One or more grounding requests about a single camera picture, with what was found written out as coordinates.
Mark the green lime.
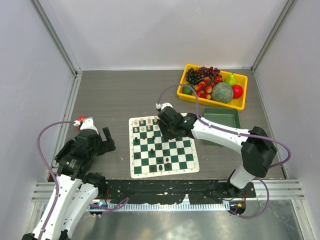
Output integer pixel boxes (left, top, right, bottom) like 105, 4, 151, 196
181, 84, 193, 95

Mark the black grape bunch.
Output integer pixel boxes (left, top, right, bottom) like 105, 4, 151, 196
186, 67, 198, 86

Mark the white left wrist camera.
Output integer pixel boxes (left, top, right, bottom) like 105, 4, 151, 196
73, 117, 99, 134

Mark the aluminium frame rail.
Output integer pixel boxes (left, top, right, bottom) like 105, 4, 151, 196
32, 180, 304, 216

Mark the green white chess board mat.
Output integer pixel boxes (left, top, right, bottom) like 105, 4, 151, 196
128, 116, 200, 179

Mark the green netted melon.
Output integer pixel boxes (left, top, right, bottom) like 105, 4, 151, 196
211, 82, 234, 104

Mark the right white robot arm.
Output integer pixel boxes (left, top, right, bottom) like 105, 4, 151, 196
155, 103, 277, 197

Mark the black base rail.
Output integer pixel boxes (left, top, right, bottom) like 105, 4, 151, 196
86, 176, 256, 205

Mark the green plastic tray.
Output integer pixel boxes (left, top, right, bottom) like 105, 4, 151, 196
201, 107, 242, 146

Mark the green yellow pear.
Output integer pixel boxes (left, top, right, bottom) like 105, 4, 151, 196
224, 72, 238, 87

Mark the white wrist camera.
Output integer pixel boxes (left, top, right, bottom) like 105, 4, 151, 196
73, 117, 99, 134
155, 102, 173, 112

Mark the yellow plastic fruit bin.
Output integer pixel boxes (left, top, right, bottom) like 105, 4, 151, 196
177, 64, 248, 111

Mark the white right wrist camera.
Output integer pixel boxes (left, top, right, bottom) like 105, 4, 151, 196
155, 102, 173, 112

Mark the red cherry bunch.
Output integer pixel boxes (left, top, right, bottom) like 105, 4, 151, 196
194, 76, 223, 100

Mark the dark red grape bunch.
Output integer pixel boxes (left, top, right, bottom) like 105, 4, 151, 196
194, 66, 222, 80

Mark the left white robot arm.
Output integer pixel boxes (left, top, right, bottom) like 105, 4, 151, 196
22, 127, 116, 240

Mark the red apple on table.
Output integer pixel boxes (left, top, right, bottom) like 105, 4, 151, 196
74, 116, 87, 131

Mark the red apple in bin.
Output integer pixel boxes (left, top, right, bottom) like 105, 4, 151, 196
232, 84, 244, 99

